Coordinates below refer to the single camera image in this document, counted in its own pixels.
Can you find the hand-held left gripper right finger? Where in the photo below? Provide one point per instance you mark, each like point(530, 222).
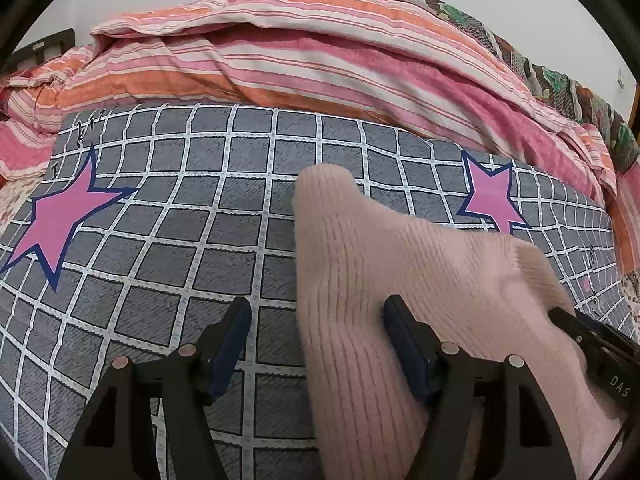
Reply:
point(406, 347)

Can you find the pink orange striped quilt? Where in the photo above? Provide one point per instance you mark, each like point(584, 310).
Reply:
point(325, 70)

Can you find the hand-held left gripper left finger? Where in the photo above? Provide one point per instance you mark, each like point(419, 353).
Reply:
point(229, 352)

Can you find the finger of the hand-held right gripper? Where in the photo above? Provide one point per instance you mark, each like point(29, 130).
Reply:
point(572, 327)

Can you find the floral patchwork quilt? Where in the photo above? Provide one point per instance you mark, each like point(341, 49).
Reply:
point(550, 80)

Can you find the beige floral bedsheet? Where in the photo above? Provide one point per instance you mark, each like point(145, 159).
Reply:
point(10, 200)

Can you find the dark wooden headboard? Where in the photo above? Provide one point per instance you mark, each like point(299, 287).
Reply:
point(50, 42)

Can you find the grey checked star blanket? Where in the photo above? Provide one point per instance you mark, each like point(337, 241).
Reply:
point(175, 240)

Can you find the pink knit sweater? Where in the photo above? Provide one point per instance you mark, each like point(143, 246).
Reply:
point(375, 260)

